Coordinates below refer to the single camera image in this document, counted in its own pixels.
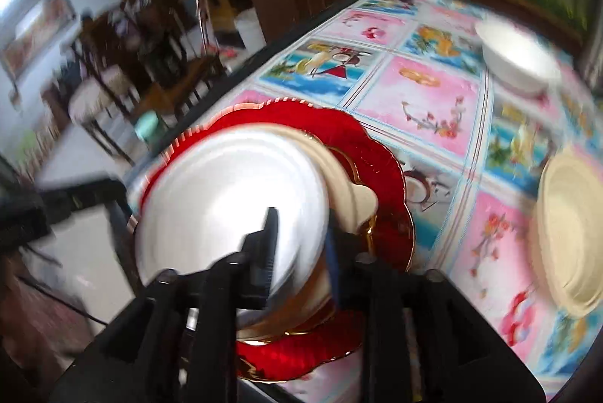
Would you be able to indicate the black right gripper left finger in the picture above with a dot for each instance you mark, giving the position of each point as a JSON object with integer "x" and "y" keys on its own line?
{"x": 242, "y": 280}

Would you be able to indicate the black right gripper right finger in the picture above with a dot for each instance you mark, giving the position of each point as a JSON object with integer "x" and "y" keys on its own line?
{"x": 362, "y": 283}

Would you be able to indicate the red wedding glass plate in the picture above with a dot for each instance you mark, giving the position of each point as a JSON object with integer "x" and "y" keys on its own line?
{"x": 389, "y": 235}

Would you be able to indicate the white paper plate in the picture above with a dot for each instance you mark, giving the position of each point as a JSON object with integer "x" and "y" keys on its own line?
{"x": 208, "y": 199}

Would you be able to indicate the small cream ribbed bowl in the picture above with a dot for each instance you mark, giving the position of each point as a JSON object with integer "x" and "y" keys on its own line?
{"x": 565, "y": 233}

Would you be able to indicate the large cream ribbed bowl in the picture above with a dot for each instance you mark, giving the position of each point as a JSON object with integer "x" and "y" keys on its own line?
{"x": 348, "y": 206}

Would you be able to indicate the colourful printed tablecloth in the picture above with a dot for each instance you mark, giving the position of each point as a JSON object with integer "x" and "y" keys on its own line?
{"x": 472, "y": 151}

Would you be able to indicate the wooden chair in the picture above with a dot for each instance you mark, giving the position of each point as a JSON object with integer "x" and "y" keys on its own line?
{"x": 105, "y": 87}

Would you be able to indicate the white paper bowl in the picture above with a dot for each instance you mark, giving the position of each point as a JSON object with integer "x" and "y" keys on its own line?
{"x": 516, "y": 58}

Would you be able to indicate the framed wall picture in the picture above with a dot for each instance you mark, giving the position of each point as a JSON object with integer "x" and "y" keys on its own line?
{"x": 34, "y": 33}

